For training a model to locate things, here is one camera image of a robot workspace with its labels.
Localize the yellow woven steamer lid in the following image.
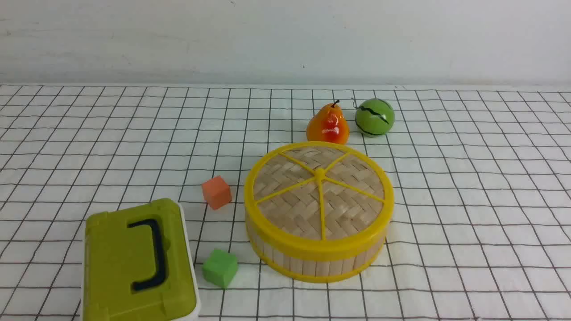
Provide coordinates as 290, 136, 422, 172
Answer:
244, 142, 394, 261

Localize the yellow bamboo steamer basket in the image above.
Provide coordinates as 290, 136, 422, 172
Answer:
245, 218, 388, 283

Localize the orange toy pear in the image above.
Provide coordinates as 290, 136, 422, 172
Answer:
306, 100, 350, 145

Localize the orange foam cube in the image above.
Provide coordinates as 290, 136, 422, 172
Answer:
201, 175, 232, 210

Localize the green toy watermelon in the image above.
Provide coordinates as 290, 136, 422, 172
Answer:
355, 98, 394, 137

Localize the green foam cube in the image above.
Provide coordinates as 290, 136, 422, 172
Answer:
203, 248, 238, 289

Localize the green lidded storage box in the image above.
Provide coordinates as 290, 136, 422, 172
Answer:
80, 198, 201, 321

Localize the white grid tablecloth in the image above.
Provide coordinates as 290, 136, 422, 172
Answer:
0, 84, 571, 321

